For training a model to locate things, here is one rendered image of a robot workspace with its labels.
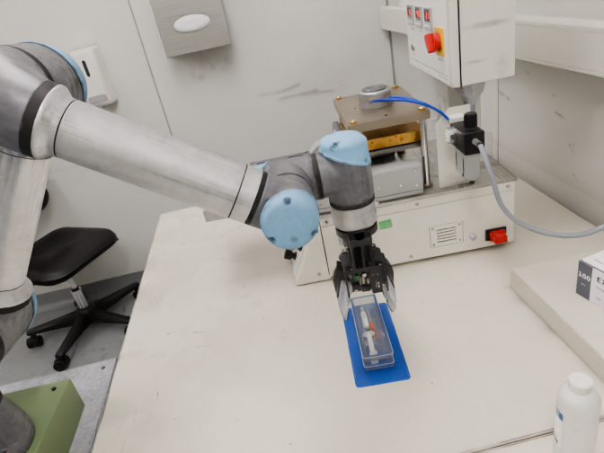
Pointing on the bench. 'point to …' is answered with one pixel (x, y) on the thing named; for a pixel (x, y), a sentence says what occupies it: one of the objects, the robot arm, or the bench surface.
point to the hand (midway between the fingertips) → (368, 308)
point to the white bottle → (576, 415)
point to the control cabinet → (460, 58)
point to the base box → (420, 230)
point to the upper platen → (392, 138)
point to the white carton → (591, 279)
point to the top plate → (381, 108)
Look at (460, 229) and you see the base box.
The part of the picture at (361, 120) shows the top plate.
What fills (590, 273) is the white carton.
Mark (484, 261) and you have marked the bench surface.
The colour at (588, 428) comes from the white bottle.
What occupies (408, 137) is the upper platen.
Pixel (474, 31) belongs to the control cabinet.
